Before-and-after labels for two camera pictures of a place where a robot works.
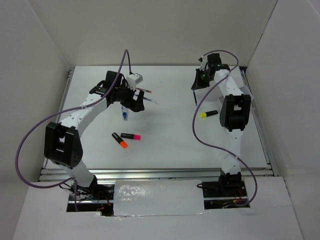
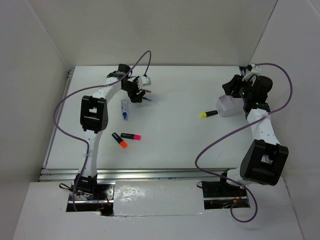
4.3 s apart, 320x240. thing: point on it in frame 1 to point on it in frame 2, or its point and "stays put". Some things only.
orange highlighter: x=122 y=143 stays put
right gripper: x=198 y=83 to x=235 y=84
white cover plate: x=158 y=197 stays put
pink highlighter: x=134 y=136 stays put
